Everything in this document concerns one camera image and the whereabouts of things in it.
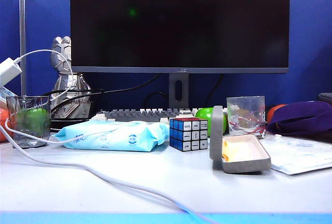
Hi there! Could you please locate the light blue wipes pack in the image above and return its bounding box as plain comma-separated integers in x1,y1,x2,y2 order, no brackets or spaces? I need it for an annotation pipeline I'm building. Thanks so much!
53,119,170,152

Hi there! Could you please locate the grey felt glasses case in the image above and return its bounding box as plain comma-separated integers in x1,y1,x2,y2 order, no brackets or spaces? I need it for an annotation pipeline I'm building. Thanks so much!
209,105,272,175

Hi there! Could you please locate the dark clear faceted cup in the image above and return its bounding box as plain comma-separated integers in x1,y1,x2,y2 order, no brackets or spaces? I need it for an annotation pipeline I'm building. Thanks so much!
6,95,51,149

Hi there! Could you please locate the grey monitor stand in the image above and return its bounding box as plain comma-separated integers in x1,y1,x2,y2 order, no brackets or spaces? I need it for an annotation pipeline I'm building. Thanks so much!
168,73,189,110

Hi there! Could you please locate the grey and white keyboard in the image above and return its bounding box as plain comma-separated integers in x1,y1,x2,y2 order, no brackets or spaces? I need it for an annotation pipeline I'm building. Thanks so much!
92,107,228,131

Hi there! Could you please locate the green apple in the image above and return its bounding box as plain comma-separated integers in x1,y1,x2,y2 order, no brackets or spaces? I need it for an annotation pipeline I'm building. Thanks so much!
14,107,50,133
194,107,229,134

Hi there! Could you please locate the rubiks cube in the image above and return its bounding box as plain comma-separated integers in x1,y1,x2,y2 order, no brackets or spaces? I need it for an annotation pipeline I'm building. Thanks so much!
169,117,209,152

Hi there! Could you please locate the black computer monitor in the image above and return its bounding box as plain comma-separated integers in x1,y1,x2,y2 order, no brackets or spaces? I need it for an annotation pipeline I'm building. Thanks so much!
70,0,291,74

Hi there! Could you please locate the clear printed glass cup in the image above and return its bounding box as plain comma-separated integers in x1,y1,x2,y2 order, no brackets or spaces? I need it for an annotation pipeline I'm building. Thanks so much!
226,96,267,139

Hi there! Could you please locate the yellow cleaning cloth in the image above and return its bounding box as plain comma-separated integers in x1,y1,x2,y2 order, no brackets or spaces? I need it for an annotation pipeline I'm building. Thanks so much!
222,141,254,163

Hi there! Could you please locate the orange fruit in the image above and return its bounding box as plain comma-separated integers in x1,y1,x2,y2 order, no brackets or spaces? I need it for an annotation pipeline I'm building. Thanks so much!
0,107,13,143
266,104,287,123

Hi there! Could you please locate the silver fist figurine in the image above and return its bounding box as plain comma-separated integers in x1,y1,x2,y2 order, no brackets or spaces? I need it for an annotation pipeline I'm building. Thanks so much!
50,36,92,120

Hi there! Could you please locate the purple cloth bag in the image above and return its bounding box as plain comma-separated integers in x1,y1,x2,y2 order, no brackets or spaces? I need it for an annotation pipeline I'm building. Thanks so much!
266,101,332,138

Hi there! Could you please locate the dark grey pouch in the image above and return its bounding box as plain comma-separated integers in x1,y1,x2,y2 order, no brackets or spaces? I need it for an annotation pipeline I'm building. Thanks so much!
316,93,332,107

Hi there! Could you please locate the white power adapter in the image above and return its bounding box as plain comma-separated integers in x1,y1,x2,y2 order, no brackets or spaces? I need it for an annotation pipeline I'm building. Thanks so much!
0,57,23,87

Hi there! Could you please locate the light blue patterned box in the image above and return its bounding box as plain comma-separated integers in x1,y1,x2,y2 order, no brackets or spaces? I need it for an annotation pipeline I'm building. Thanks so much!
0,86,12,105

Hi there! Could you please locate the black monitor cable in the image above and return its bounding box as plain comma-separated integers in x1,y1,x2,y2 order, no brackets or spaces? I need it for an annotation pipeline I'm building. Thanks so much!
50,75,161,110
144,91,170,109
204,74,224,108

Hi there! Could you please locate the thin white charger cable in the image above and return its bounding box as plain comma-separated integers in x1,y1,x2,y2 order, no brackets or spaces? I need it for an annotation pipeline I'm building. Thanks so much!
0,49,156,146

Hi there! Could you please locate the grey partition post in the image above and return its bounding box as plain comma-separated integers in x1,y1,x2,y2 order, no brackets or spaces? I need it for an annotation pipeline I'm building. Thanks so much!
20,0,27,97

